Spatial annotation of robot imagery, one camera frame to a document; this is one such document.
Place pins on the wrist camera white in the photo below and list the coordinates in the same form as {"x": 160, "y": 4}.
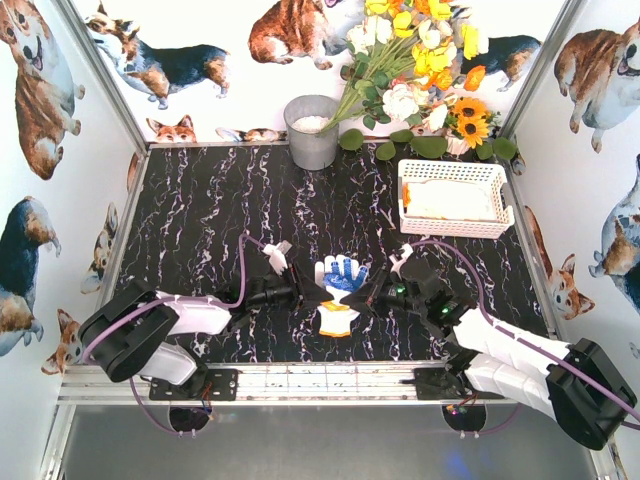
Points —
{"x": 399, "y": 257}
{"x": 277, "y": 256}

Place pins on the white glove orange cuff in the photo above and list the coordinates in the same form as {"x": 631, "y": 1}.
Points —
{"x": 335, "y": 318}

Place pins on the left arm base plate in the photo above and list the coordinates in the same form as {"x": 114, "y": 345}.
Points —
{"x": 213, "y": 384}

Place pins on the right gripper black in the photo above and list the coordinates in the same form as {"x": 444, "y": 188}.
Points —
{"x": 381, "y": 289}

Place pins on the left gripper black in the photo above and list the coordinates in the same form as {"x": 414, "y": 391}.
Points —
{"x": 298, "y": 286}

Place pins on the grey metal bucket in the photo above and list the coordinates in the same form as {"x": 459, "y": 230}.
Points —
{"x": 312, "y": 137}

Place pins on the white perforated storage basket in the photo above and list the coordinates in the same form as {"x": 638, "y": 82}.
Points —
{"x": 490, "y": 177}

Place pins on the blue dotted glove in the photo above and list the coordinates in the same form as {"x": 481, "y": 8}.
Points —
{"x": 343, "y": 273}

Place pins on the artificial flower bouquet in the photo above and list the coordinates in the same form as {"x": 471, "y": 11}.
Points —
{"x": 419, "y": 63}

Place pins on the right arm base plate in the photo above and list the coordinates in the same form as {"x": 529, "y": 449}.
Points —
{"x": 445, "y": 387}

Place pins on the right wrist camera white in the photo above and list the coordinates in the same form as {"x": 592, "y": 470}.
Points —
{"x": 399, "y": 257}

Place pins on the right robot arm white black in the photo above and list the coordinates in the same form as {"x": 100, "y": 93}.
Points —
{"x": 576, "y": 385}

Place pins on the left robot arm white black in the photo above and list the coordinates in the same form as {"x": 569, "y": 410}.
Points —
{"x": 128, "y": 336}

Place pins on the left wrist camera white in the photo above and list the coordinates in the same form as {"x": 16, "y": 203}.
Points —
{"x": 277, "y": 256}

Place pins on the yellow coated glove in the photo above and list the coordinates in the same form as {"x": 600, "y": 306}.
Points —
{"x": 448, "y": 200}

